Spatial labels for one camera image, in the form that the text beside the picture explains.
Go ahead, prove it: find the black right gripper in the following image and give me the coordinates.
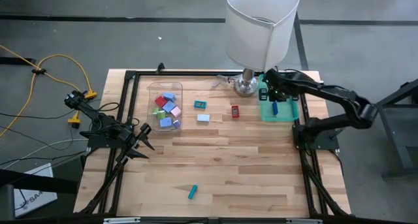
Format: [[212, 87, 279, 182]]
[[259, 68, 297, 103]]

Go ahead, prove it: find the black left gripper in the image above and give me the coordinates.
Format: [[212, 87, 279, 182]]
[[114, 122, 155, 160]]

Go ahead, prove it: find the translucent teal tray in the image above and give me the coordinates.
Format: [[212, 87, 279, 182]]
[[259, 73, 300, 123]]

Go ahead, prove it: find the green charger block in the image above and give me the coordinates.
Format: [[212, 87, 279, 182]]
[[152, 107, 167, 120]]

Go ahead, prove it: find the red charger block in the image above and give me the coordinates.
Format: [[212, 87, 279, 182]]
[[154, 95, 169, 108]]

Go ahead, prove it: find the clear plastic bin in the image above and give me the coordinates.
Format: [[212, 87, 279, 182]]
[[146, 82, 184, 133]]

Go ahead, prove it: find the white shade silver table lamp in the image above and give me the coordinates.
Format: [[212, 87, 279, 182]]
[[224, 0, 300, 97]]

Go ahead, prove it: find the black beam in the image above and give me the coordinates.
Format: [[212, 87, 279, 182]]
[[0, 168, 79, 195]]

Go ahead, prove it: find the white printed box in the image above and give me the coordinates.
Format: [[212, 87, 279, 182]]
[[12, 163, 59, 218]]

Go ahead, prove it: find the black metal stand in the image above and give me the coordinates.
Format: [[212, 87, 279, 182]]
[[359, 78, 418, 179]]

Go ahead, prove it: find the black floor bar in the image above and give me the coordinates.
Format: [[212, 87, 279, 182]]
[[0, 56, 37, 65]]

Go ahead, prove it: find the clear bundled lamp cord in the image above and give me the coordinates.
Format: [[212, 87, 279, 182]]
[[211, 74, 241, 89]]

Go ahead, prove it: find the silver metal bracket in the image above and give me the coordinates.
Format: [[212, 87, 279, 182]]
[[286, 218, 323, 224], [103, 217, 141, 224]]

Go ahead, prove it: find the white floor cable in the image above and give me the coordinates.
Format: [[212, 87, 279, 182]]
[[0, 138, 89, 170]]

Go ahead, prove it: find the black floor cable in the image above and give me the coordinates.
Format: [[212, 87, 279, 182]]
[[0, 108, 78, 120]]

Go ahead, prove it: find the yellow floor cable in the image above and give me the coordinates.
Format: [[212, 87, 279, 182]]
[[0, 44, 95, 138]]

